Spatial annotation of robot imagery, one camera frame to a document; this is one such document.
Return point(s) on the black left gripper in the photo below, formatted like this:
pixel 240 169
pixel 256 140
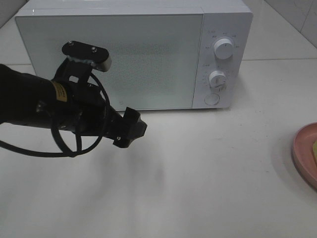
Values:
pixel 82 110

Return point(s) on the white microwave door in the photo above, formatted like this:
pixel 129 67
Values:
pixel 154 57

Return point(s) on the round white door button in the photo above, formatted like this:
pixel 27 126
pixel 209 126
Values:
pixel 212 99

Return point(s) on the white timer knob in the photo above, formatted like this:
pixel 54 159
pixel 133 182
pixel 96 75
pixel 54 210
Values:
pixel 216 79

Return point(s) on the pink round plate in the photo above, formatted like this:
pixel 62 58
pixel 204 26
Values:
pixel 302 154

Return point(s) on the toast sandwich with lettuce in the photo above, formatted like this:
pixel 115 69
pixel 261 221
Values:
pixel 314 151

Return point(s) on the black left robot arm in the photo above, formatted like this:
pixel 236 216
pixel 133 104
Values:
pixel 27 100

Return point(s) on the white microwave oven body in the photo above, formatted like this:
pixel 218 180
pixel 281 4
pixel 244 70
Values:
pixel 221 18

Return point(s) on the upper white power knob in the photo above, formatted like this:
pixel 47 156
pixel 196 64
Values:
pixel 223 48

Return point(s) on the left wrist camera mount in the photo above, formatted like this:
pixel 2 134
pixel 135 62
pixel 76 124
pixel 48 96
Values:
pixel 80 60

